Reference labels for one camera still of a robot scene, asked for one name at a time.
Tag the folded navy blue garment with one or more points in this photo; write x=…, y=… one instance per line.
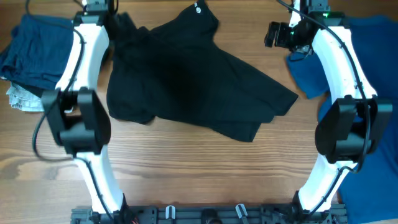
x=39, y=51

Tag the black t-shirt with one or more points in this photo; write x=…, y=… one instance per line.
x=176, y=71

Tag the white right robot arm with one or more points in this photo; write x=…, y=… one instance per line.
x=357, y=118

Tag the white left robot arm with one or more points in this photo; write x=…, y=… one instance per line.
x=78, y=120

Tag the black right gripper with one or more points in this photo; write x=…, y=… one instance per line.
x=280, y=42

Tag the folded light grey garment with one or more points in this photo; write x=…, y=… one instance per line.
x=22, y=99

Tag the folded black garment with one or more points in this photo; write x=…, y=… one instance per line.
x=111, y=23

